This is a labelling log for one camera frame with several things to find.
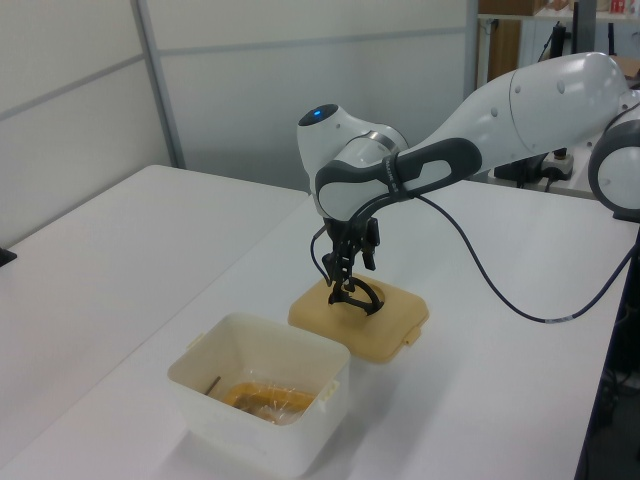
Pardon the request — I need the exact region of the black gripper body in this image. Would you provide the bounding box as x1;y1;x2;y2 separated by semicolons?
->
324;214;370;247

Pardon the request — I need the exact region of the white plastic tool case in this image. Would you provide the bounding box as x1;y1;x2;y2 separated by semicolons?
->
166;312;351;476

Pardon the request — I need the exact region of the tan plastic case lid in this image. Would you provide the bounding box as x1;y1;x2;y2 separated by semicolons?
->
288;277;430;365

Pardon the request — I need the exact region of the black device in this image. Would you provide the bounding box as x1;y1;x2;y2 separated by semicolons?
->
493;153;551;189

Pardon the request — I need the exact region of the grey partition post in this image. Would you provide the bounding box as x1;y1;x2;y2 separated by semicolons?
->
464;0;481;101

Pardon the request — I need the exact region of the black lid handle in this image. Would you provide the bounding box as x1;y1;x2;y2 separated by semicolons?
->
327;279;386;317

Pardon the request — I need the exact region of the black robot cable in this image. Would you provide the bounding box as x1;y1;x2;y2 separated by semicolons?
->
308;192;640;325

